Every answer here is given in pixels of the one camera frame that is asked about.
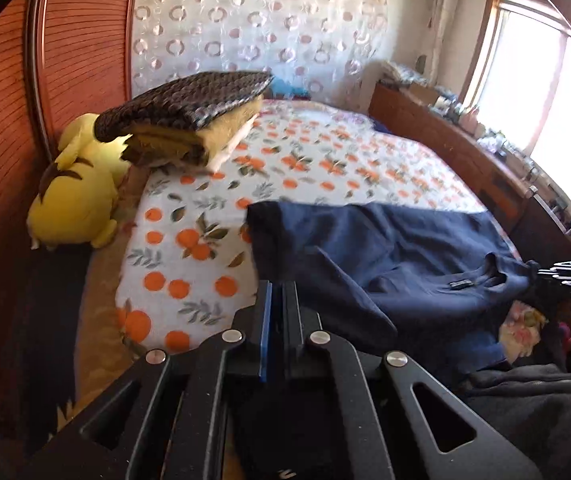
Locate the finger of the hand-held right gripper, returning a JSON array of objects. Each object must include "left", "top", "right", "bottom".
[
  {"left": 535, "top": 274, "right": 571, "bottom": 292},
  {"left": 525, "top": 259, "right": 571, "bottom": 276}
]

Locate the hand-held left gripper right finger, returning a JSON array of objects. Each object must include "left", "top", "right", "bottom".
[{"left": 280, "top": 280, "right": 561, "bottom": 480}]

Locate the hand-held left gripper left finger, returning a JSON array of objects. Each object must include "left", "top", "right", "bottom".
[{"left": 30, "top": 280, "right": 273, "bottom": 480}]

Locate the navy printed t-shirt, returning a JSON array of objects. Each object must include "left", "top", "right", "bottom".
[{"left": 245, "top": 201, "right": 541, "bottom": 377}]

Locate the dark grey fleece cloth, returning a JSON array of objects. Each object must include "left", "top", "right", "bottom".
[{"left": 458, "top": 362, "right": 571, "bottom": 480}]

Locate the orange-fruit print bed sheet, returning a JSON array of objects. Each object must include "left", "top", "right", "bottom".
[{"left": 115, "top": 100, "right": 507, "bottom": 357}]

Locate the low wooden cabinet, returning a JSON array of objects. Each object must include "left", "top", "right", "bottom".
[{"left": 368, "top": 82, "right": 571, "bottom": 242}]

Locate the wooden-framed window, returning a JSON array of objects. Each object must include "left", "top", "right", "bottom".
[{"left": 460, "top": 0, "right": 571, "bottom": 217}]

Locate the cardboard box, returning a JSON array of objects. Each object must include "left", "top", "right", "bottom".
[{"left": 405, "top": 82, "right": 442, "bottom": 104}]

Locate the yellow plush toy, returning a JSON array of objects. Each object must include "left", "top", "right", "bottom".
[{"left": 26, "top": 112, "right": 134, "bottom": 251}]

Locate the dark dotted folded cloth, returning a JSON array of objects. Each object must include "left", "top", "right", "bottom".
[{"left": 94, "top": 71, "right": 275, "bottom": 142}]

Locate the stack of folded cloths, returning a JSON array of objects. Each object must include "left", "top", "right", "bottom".
[{"left": 380, "top": 60, "right": 427, "bottom": 84}]

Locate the white patterned window curtain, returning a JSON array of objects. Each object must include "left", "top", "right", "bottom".
[{"left": 428, "top": 0, "right": 467, "bottom": 82}]

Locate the sheer circle-print curtain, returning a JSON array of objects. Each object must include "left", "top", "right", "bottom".
[{"left": 128, "top": 0, "right": 402, "bottom": 112}]

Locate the wooden slatted wardrobe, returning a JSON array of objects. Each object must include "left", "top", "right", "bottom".
[{"left": 0, "top": 0, "right": 142, "bottom": 441}]

